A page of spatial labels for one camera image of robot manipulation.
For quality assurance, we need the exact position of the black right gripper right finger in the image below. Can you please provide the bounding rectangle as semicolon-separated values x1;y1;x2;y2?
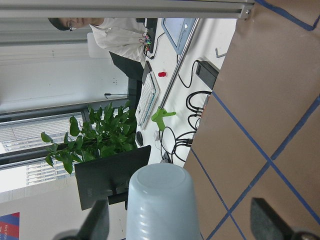
250;197;320;240

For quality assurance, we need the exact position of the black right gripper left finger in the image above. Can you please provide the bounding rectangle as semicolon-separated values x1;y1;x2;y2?
54;199;110;240

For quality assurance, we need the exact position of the light blue cup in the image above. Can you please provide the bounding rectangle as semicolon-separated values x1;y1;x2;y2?
126;163;202;240

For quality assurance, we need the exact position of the black computer monitor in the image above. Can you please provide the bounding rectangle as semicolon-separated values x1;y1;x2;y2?
74;145;152;210

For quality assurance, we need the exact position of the green potted plant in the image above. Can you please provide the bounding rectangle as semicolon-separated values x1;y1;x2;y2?
41;100;138;174

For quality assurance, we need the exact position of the black computer mouse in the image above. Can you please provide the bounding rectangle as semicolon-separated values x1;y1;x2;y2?
135;131;144;147

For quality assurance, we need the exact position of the grabber reach tool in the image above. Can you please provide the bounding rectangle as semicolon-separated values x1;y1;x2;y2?
151;18;201;131

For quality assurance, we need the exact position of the white keyboard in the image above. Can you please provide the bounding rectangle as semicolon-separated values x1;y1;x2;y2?
135;71;160;130

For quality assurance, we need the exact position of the black power adapter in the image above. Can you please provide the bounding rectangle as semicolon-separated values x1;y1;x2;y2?
195;60;219;90

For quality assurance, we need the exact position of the metal hex key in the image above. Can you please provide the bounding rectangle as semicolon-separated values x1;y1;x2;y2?
214;48;227;58

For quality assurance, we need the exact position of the blue teach pendant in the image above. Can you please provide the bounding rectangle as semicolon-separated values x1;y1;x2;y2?
161;18;196;55

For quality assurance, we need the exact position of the aluminium frame post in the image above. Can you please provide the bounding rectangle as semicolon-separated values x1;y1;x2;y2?
0;0;255;19

